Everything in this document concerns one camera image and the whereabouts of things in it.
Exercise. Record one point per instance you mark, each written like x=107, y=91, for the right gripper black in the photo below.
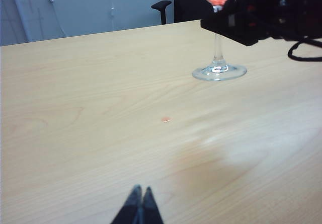
x=281, y=7

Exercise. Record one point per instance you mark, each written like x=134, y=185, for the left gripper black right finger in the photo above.
x=151, y=209

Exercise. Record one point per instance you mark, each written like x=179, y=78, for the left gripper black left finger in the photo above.
x=132, y=206

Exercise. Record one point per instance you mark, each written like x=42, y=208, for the clear goblet with red liquid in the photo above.
x=218, y=55

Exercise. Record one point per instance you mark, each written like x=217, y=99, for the black office chair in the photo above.
x=187, y=2

